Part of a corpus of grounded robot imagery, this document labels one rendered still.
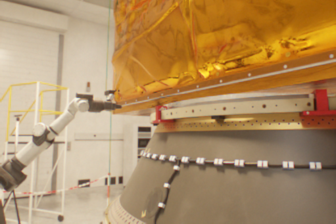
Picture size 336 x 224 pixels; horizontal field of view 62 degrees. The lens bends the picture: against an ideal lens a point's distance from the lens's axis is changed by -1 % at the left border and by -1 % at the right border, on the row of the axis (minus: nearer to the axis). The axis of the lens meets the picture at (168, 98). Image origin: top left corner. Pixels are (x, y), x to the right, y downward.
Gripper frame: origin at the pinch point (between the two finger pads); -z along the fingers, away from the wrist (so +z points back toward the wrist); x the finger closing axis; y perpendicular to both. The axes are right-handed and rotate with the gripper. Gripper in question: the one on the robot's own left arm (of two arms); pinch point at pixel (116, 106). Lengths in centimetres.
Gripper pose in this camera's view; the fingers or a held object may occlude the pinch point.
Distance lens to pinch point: 182.4
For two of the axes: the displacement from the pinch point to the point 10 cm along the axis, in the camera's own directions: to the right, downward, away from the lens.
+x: 5.6, -1.1, -8.2
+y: 0.0, -9.9, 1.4
